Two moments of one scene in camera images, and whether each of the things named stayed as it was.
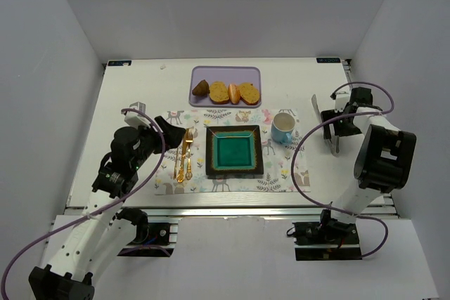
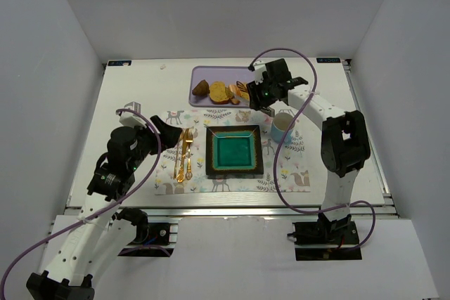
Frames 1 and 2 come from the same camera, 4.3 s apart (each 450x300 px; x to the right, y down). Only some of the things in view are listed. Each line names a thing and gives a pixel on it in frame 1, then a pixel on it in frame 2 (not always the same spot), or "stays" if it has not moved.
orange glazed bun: [233, 93] stays
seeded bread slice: [219, 93] stays
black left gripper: [157, 137] stays
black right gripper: [330, 124] -> [256, 95]
